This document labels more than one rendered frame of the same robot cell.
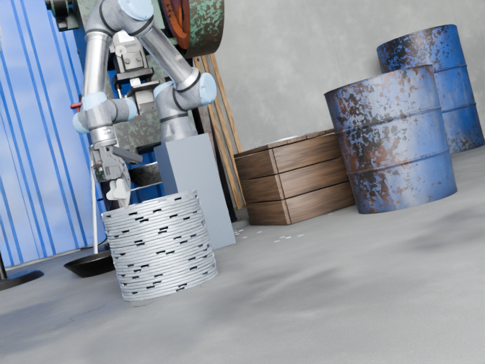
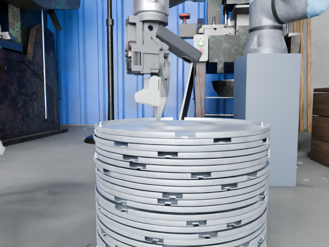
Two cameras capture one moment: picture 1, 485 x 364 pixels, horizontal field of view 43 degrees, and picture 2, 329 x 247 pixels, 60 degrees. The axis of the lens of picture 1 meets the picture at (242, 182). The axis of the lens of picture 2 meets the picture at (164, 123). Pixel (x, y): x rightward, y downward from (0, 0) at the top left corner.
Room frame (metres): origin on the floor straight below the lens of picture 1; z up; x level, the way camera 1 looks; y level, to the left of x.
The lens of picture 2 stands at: (1.37, 0.11, 0.30)
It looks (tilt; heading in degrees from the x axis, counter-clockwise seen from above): 5 degrees down; 24
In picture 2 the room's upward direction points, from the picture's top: straight up
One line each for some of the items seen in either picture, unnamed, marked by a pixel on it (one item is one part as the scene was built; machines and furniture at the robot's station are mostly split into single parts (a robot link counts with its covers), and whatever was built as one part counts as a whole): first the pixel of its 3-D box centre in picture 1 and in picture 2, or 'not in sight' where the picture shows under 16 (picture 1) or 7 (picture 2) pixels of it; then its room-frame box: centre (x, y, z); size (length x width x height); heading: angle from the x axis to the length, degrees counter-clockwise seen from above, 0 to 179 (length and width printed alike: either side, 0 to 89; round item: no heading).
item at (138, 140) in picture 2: (150, 205); (180, 129); (1.83, 0.28, 0.25); 0.29 x 0.29 x 0.01
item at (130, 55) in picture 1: (125, 43); not in sight; (3.17, 0.40, 1.04); 0.17 x 0.15 x 0.30; 17
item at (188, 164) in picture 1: (193, 194); (263, 119); (2.47, 0.20, 0.23); 0.18 x 0.18 x 0.45; 24
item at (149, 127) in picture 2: (149, 202); (180, 125); (1.83, 0.28, 0.25); 0.29 x 0.29 x 0.01
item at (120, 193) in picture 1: (120, 193); (152, 98); (1.90, 0.37, 0.30); 0.06 x 0.03 x 0.09; 133
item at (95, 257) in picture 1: (99, 263); not in sight; (2.63, 0.68, 0.04); 0.30 x 0.30 x 0.07
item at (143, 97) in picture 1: (145, 100); (244, 23); (3.04, 0.36, 0.72); 0.25 x 0.14 x 0.14; 17
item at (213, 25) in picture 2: not in sight; (212, 25); (3.16, 0.57, 0.76); 0.17 x 0.06 x 0.10; 107
